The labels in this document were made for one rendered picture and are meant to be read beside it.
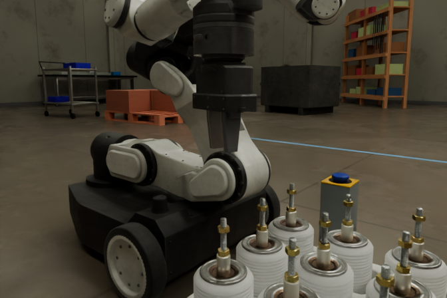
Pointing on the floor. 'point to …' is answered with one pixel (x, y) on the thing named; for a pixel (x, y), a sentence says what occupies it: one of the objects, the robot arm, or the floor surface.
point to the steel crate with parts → (300, 88)
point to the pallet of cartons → (141, 106)
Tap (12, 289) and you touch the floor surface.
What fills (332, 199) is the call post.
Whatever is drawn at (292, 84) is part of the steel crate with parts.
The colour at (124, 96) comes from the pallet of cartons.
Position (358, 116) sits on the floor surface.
